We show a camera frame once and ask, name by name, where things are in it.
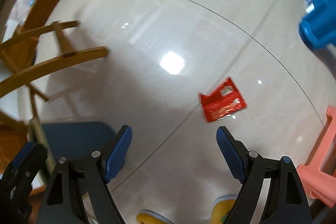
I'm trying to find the left yellow slipper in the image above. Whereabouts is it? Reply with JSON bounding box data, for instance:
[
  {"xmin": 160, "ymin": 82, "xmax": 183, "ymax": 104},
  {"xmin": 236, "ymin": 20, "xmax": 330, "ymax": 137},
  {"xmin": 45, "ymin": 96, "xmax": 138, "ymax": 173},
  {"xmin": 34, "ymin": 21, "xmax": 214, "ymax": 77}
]
[{"xmin": 136, "ymin": 210, "xmax": 173, "ymax": 224}]

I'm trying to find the wooden chair frame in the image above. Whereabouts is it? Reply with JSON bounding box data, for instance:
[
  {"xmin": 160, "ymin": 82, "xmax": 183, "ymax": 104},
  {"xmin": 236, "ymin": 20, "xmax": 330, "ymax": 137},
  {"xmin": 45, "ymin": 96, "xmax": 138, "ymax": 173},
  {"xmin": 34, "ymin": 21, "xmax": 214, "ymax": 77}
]
[{"xmin": 1, "ymin": 20, "xmax": 109, "ymax": 118}]

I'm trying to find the blue plastic stool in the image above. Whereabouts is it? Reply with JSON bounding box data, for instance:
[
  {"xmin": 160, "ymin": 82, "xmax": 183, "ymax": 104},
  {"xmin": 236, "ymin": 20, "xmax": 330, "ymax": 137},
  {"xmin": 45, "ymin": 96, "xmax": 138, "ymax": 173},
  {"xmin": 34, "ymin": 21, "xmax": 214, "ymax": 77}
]
[{"xmin": 299, "ymin": 0, "xmax": 336, "ymax": 51}]

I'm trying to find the red snack wrapper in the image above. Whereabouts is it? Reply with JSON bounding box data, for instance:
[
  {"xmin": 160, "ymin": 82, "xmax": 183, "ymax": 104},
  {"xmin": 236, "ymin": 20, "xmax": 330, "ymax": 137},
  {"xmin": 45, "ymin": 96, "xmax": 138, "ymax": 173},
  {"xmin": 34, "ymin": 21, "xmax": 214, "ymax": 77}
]
[{"xmin": 198, "ymin": 77, "xmax": 247, "ymax": 123}]

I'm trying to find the pink plastic stool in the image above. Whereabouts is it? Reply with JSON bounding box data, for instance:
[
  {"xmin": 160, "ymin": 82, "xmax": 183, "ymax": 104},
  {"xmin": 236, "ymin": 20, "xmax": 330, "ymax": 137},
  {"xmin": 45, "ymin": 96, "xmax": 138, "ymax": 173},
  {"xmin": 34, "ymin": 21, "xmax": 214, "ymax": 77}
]
[{"xmin": 297, "ymin": 105, "xmax": 335, "ymax": 208}]

